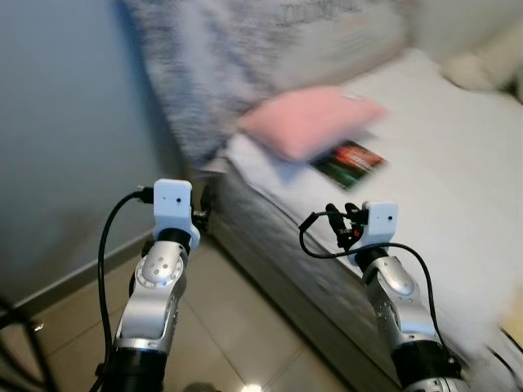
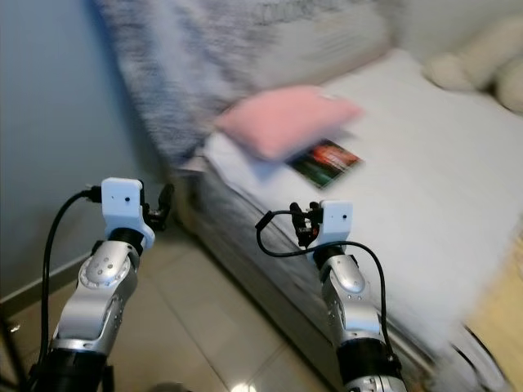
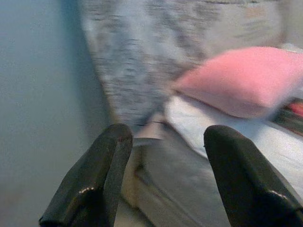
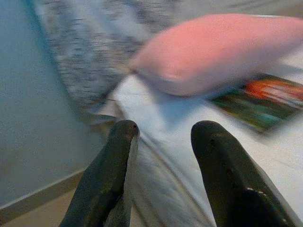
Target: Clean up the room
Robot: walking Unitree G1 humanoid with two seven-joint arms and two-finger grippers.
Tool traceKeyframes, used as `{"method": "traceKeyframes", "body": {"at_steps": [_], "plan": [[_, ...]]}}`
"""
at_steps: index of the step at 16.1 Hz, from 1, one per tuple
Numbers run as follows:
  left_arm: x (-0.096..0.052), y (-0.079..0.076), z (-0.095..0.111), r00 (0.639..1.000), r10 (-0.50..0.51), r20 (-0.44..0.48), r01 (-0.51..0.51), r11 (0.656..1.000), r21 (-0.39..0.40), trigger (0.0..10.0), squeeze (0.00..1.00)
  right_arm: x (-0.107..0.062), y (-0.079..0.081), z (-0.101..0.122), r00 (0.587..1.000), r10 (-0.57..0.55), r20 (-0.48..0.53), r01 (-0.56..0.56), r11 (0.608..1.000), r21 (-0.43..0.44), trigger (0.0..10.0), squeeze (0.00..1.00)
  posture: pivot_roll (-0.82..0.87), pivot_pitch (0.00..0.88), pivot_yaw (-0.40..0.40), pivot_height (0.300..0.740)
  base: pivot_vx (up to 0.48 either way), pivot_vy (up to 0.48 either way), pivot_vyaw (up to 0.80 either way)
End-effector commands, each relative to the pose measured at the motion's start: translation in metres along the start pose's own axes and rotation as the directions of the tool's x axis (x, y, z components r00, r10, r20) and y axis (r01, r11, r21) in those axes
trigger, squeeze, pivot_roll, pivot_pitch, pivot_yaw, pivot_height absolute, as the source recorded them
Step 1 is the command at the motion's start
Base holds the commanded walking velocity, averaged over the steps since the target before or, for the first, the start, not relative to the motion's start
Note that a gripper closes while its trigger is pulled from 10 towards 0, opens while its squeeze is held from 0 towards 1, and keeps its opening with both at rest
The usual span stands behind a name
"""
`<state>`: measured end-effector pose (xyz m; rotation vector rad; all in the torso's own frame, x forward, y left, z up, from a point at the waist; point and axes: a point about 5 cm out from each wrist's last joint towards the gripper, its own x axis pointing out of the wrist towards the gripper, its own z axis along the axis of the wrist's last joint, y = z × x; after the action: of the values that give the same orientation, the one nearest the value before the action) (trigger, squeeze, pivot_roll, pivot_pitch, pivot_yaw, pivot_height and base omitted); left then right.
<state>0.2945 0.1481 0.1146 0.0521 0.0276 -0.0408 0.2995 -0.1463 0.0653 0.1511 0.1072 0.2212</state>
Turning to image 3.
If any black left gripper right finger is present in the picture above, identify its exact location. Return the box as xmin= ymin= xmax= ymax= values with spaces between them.
xmin=203 ymin=124 xmax=303 ymax=227

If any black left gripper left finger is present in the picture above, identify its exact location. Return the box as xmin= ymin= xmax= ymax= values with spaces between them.
xmin=39 ymin=123 xmax=133 ymax=227

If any dark red-green paperback book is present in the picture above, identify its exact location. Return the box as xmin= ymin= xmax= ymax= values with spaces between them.
xmin=272 ymin=101 xmax=303 ymax=137

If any pink plush pillow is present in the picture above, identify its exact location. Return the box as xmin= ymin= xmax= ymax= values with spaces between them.
xmin=171 ymin=46 xmax=303 ymax=119

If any white quilted mattress pad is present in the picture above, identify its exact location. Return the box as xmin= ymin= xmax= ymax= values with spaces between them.
xmin=163 ymin=42 xmax=303 ymax=197

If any grey printed headboard cushion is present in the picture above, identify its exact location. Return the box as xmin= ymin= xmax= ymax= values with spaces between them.
xmin=80 ymin=0 xmax=287 ymax=128

